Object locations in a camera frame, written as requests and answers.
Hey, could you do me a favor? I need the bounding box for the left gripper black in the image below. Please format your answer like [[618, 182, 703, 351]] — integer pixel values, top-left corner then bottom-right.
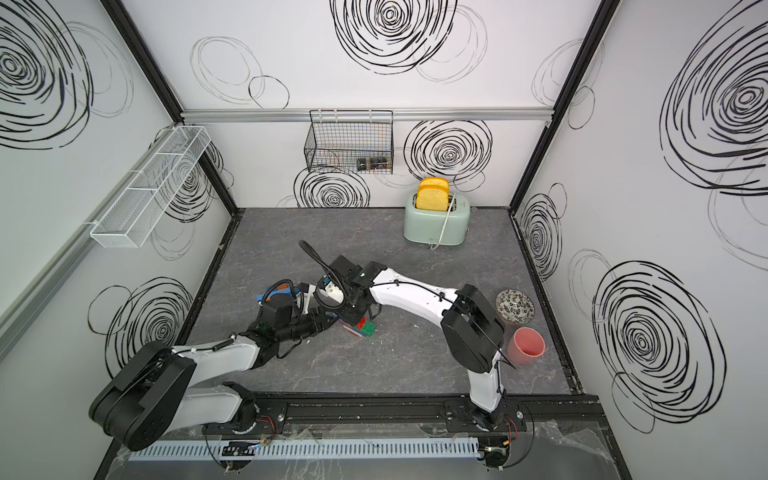
[[277, 306, 340, 344]]

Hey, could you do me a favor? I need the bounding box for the blue lego brick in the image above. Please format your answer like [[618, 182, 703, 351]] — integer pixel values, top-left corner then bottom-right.
[[257, 286, 301, 303]]

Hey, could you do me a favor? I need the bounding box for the green lego brick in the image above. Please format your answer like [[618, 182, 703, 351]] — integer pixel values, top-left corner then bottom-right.
[[358, 321, 376, 337]]

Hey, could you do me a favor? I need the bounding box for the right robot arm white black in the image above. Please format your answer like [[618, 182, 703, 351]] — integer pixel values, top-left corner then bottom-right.
[[317, 256, 505, 414]]

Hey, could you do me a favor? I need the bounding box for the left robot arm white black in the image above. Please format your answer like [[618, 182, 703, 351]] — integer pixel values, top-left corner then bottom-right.
[[88, 294, 338, 451]]

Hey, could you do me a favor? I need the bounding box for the mint green toaster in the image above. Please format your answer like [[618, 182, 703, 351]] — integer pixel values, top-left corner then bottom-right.
[[403, 194, 471, 246]]

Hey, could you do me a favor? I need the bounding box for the yellow toast slice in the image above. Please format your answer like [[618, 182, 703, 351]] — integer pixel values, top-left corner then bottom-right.
[[415, 177, 450, 211]]

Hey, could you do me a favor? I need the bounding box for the patterned ceramic bowl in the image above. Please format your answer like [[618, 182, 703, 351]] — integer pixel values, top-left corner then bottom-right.
[[495, 289, 535, 325]]

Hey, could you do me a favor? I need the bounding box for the pink plastic cup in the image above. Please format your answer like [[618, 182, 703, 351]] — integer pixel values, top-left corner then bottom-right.
[[507, 327, 546, 365]]

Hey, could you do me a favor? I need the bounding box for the white toaster cable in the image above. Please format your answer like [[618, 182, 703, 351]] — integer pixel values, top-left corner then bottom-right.
[[429, 194, 457, 251]]

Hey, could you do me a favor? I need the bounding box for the white cable duct strip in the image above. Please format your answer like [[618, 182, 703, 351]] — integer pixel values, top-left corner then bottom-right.
[[128, 438, 481, 462]]

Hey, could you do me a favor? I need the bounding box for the black wire wall basket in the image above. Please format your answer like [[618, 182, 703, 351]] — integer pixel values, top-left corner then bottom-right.
[[303, 120, 395, 175]]

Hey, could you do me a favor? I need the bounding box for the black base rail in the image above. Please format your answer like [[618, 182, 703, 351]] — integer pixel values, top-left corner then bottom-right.
[[203, 392, 604, 436]]

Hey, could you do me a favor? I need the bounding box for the white wire wall shelf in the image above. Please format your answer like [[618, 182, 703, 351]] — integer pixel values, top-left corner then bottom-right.
[[90, 125, 211, 249]]

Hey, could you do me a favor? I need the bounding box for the grey wall rail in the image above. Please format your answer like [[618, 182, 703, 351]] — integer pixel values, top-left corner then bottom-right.
[[181, 106, 554, 124]]

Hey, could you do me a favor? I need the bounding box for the black corner frame post left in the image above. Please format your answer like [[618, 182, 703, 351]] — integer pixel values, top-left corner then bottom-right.
[[100, 0, 240, 217]]

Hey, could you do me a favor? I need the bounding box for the black corner frame post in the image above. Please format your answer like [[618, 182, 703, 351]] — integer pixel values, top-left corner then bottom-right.
[[508, 0, 620, 215], [100, 0, 240, 217]]

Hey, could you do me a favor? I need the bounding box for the black corner frame post right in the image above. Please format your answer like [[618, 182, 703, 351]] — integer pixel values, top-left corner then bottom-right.
[[508, 0, 620, 215]]

